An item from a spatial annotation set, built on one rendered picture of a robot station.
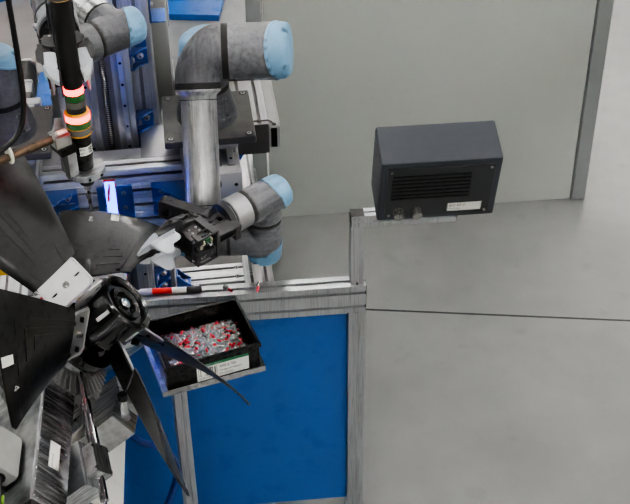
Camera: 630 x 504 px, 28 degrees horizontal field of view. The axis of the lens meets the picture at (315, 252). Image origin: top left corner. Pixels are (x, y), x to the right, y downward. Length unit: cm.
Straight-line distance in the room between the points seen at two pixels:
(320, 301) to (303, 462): 56
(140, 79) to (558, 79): 168
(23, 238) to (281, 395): 103
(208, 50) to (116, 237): 42
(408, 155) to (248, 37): 41
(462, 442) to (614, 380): 55
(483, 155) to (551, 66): 174
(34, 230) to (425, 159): 84
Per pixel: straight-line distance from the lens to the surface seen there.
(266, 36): 260
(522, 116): 445
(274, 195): 258
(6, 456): 217
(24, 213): 231
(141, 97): 328
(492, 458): 369
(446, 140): 268
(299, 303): 289
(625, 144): 506
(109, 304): 226
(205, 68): 260
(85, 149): 221
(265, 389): 309
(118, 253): 248
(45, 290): 231
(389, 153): 264
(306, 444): 324
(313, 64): 421
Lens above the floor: 269
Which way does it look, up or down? 38 degrees down
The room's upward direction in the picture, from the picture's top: 1 degrees counter-clockwise
